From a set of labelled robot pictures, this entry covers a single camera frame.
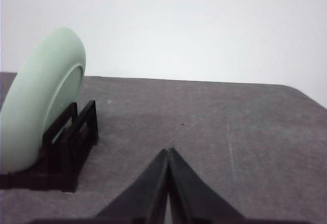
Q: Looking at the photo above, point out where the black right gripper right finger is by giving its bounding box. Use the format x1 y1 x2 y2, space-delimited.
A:
168 147 245 224

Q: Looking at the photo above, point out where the light green plate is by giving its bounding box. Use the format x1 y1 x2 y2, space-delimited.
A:
0 28 86 173

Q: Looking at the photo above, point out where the black dish rack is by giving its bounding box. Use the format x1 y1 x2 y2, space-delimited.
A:
0 100 99 193

